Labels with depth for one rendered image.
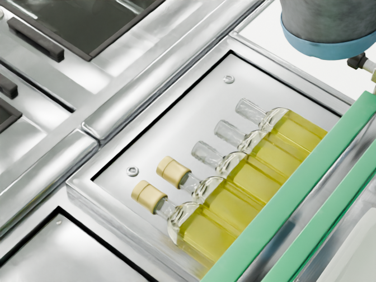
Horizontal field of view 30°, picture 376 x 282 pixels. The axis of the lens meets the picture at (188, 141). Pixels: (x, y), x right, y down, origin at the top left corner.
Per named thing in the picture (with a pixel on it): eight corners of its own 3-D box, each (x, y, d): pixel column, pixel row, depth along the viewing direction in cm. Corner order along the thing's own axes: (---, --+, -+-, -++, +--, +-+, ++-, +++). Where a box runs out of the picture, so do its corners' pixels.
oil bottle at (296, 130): (383, 189, 110) (271, 120, 117) (393, 168, 105) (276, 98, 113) (365, 212, 107) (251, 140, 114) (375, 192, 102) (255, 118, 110)
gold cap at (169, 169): (192, 176, 108) (170, 161, 109) (191, 166, 105) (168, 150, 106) (178, 193, 107) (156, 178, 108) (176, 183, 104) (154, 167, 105)
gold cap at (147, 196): (153, 206, 101) (130, 189, 102) (152, 219, 103) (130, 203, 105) (168, 190, 102) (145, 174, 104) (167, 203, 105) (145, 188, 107)
